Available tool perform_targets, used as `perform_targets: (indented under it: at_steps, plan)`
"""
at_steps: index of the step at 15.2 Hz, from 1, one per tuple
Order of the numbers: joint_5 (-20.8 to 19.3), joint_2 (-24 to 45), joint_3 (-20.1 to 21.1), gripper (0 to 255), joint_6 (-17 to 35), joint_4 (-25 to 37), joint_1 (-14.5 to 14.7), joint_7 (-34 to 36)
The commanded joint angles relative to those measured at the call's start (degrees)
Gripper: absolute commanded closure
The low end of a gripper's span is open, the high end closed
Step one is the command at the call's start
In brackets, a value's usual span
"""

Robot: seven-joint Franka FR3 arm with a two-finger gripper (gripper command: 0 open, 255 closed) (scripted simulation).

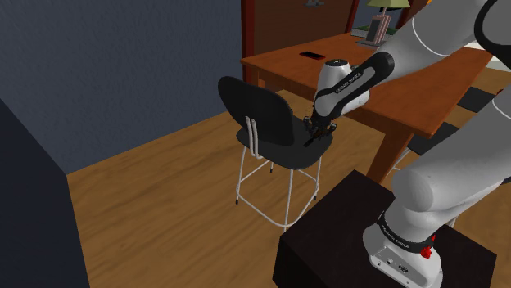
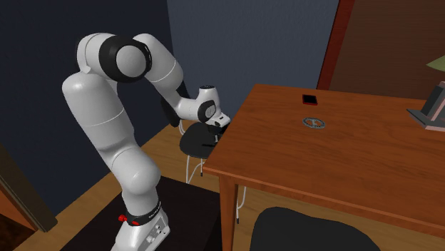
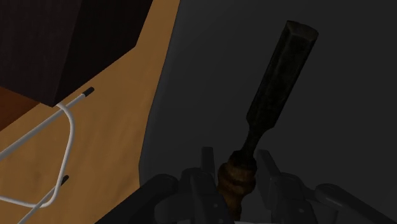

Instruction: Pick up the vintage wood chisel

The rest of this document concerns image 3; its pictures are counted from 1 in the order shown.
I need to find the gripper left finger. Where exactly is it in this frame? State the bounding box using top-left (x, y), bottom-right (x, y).
top-left (95, 146), bottom-right (233, 224)

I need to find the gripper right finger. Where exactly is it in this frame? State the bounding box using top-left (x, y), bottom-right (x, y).
top-left (254, 149), bottom-right (396, 224)

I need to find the dark chisel with wooden handle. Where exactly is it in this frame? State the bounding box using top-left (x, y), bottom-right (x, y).
top-left (217, 20), bottom-right (319, 221)

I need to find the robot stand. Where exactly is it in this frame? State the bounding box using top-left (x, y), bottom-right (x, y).
top-left (0, 0), bottom-right (155, 108)

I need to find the white metal tube frame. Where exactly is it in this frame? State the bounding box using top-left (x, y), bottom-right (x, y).
top-left (0, 87), bottom-right (95, 224)

